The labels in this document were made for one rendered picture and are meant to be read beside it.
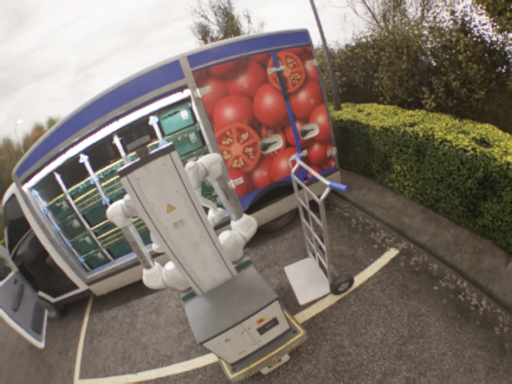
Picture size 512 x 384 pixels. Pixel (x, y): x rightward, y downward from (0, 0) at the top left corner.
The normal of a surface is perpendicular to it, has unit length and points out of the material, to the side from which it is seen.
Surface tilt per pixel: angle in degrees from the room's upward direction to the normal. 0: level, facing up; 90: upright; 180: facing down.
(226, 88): 90
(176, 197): 90
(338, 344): 0
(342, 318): 0
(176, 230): 90
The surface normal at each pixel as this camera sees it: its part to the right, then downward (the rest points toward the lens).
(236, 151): 0.35, 0.36
